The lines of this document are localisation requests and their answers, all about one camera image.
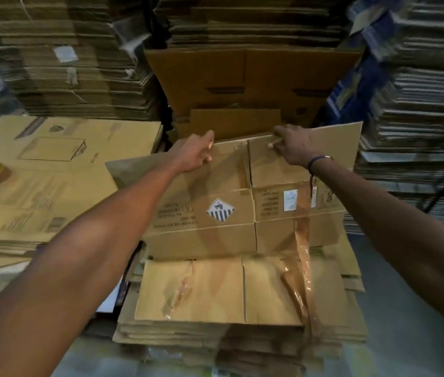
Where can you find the person's right hand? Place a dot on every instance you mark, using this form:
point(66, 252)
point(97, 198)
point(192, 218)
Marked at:
point(300, 147)

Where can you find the person's left hand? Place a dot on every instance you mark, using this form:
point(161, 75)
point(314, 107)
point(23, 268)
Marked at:
point(190, 153)

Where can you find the person's left thumb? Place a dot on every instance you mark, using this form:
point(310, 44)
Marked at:
point(206, 157)

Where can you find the person's right thumb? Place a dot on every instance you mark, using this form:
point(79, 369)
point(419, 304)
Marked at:
point(275, 144)

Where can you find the carton with diamond label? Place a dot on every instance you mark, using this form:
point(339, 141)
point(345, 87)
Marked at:
point(206, 208)

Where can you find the person's left forearm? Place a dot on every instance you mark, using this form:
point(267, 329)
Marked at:
point(76, 255)

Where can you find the person's right forearm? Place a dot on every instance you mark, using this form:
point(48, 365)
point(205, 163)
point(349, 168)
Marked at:
point(394, 231)

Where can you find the dark blue wrist band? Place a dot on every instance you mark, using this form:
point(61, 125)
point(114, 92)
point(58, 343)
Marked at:
point(318, 159)

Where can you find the upright brown cardboard sheet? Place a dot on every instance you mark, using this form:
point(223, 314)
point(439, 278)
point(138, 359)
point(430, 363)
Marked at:
point(245, 82)

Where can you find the stack of blue printed cartons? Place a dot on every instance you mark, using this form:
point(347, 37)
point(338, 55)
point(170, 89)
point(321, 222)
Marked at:
point(357, 74)

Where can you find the brown packing tape strip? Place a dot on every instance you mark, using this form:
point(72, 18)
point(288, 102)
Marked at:
point(302, 263)

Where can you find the tall stack of brown cartons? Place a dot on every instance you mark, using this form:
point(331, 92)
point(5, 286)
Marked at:
point(72, 58)
point(253, 19)

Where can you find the low stack of flattened brown cartons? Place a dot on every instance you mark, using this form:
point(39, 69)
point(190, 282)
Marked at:
point(214, 294)

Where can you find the wide stack of printed cartons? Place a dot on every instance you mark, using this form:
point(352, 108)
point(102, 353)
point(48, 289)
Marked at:
point(49, 184)

